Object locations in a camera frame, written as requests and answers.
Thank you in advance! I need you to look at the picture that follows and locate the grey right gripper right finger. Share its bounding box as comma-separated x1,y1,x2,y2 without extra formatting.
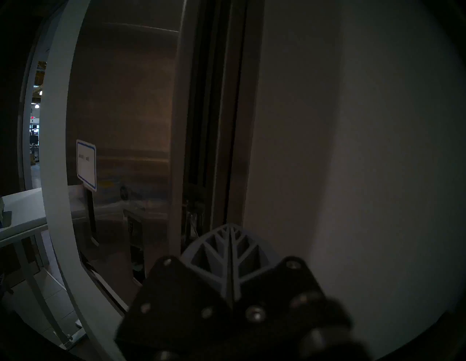
230,223,324,344

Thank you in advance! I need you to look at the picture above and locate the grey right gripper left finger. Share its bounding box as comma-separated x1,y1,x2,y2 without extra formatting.
115,223,233,352

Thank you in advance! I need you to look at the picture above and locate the steel dispenser door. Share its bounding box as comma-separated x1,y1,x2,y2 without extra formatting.
66,0,191,313

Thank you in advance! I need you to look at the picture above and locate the steel dispenser cabinet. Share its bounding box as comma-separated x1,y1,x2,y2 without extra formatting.
182,0,268,255

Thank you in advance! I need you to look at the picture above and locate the chrome dispensing lever mechanism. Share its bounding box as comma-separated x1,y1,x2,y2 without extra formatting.
185,202,205,242

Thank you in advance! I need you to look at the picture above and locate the black free tampon sticker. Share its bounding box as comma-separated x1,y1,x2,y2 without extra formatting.
119,186,146,202

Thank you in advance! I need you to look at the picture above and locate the white label blue border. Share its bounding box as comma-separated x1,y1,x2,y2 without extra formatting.
76,139,98,193

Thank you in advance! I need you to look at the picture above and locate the white overbed table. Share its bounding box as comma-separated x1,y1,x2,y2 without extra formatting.
0,187,88,350

